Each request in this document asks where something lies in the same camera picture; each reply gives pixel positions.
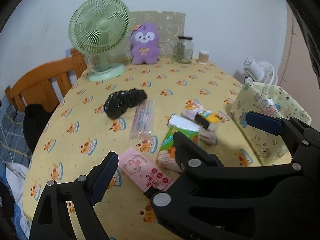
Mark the yellow printed tablecloth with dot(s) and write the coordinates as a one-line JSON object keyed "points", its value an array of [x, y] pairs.
{"points": [[87, 120]]}

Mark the beige sock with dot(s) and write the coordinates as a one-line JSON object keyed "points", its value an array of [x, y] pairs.
{"points": [[166, 161], [207, 137]]}

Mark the printed fabric storage box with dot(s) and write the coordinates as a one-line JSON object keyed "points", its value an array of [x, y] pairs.
{"points": [[265, 97]]}

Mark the pink tissue packet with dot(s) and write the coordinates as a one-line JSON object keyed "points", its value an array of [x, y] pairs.
{"points": [[140, 167]]}

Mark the purple plush toy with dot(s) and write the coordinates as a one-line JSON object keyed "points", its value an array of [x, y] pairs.
{"points": [[145, 52]]}

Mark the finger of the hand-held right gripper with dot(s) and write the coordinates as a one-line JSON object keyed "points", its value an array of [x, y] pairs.
{"points": [[265, 123], [190, 152]]}

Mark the wooden chair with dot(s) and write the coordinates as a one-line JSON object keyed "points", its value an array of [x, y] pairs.
{"points": [[45, 77]]}

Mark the white cloth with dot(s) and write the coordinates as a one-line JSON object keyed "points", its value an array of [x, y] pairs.
{"points": [[16, 173]]}

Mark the black plastic bag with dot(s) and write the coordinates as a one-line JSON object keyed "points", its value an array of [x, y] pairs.
{"points": [[125, 101]]}

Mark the yellow cartoon printed pouch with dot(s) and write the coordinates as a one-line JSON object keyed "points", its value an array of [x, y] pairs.
{"points": [[212, 118]]}

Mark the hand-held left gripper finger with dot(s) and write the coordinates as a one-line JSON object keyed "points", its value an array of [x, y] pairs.
{"points": [[106, 180]]}

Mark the green orange snack packet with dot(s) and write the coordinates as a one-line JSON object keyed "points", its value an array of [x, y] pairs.
{"points": [[170, 140]]}

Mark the glass jar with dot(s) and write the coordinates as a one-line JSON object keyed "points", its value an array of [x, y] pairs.
{"points": [[184, 50]]}

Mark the pile of clothes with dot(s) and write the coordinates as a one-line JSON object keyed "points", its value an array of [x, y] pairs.
{"points": [[13, 210]]}

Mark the beige printed board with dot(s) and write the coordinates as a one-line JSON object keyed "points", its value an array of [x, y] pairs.
{"points": [[172, 27]]}

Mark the pink folded sock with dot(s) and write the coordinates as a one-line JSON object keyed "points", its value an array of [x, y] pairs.
{"points": [[190, 113]]}

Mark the green desk fan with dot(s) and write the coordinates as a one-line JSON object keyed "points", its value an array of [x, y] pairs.
{"points": [[100, 25]]}

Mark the white towel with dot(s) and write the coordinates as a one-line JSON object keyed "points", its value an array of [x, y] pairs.
{"points": [[182, 122]]}

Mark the clear striped plastic pack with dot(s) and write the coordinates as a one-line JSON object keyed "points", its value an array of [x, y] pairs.
{"points": [[142, 120]]}

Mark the white fan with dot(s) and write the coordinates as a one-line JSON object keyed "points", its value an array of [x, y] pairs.
{"points": [[260, 71]]}

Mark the grey plaid quilt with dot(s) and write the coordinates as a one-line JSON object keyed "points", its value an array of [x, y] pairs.
{"points": [[12, 132]]}

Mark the black cloth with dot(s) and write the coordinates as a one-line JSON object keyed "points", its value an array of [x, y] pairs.
{"points": [[36, 125]]}

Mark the cotton swab container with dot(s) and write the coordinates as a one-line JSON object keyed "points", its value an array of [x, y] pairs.
{"points": [[203, 58]]}

